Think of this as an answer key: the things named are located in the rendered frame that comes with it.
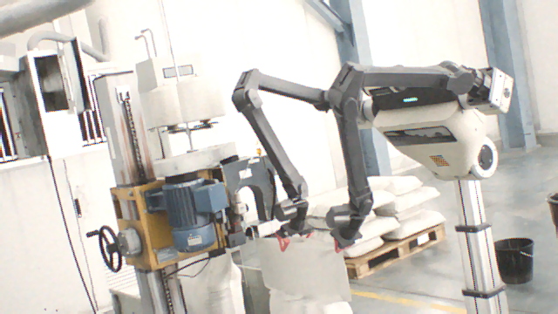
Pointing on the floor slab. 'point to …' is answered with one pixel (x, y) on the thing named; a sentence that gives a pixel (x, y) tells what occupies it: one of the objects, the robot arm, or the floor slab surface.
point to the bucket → (514, 260)
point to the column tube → (123, 178)
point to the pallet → (359, 268)
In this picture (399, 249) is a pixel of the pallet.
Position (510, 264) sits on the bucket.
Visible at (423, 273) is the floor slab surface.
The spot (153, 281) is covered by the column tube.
